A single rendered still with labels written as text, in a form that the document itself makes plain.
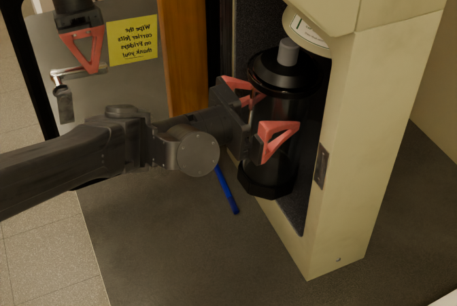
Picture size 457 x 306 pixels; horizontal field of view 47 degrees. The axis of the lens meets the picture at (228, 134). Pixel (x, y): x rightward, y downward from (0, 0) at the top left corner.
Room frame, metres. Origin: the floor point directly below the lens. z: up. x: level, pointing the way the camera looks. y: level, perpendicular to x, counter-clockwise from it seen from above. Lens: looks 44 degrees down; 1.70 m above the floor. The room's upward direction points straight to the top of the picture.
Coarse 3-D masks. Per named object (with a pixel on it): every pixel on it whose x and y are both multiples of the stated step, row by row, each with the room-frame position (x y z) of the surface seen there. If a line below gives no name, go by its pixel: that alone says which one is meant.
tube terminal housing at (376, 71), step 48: (384, 0) 0.46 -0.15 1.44; (432, 0) 0.48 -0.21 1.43; (336, 48) 0.47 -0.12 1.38; (384, 48) 0.46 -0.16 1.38; (336, 96) 0.45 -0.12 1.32; (384, 96) 0.47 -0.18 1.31; (336, 144) 0.45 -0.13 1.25; (384, 144) 0.48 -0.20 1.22; (336, 192) 0.45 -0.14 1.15; (384, 192) 0.49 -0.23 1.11; (288, 240) 0.50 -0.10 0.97; (336, 240) 0.46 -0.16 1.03
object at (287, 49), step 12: (276, 48) 0.63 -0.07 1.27; (288, 48) 0.59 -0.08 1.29; (264, 60) 0.60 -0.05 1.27; (276, 60) 0.60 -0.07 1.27; (288, 60) 0.58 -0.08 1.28; (300, 60) 0.60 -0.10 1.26; (312, 60) 0.60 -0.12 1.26; (264, 72) 0.57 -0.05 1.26; (276, 72) 0.57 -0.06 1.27; (288, 72) 0.57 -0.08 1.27; (300, 72) 0.57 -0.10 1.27; (312, 72) 0.58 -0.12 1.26; (276, 84) 0.56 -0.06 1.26; (288, 84) 0.55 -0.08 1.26; (300, 84) 0.56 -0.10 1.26
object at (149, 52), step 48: (48, 0) 0.61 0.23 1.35; (96, 0) 0.64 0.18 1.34; (144, 0) 0.67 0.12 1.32; (192, 0) 0.70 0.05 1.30; (48, 48) 0.61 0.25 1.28; (96, 48) 0.63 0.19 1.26; (144, 48) 0.66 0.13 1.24; (192, 48) 0.70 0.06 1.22; (48, 96) 0.60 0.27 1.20; (96, 96) 0.63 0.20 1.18; (144, 96) 0.66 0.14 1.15; (192, 96) 0.70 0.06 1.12
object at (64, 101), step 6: (60, 90) 0.60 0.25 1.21; (66, 90) 0.60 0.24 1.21; (60, 96) 0.59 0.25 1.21; (66, 96) 0.59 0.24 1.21; (60, 102) 0.58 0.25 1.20; (66, 102) 0.59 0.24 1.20; (72, 102) 0.60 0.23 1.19; (60, 108) 0.59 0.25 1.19; (66, 108) 0.59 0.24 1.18; (72, 108) 0.59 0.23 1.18; (60, 114) 0.59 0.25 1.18; (66, 114) 0.59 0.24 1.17; (72, 114) 0.59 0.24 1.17; (60, 120) 0.58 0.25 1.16; (66, 120) 0.59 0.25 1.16; (72, 120) 0.59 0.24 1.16
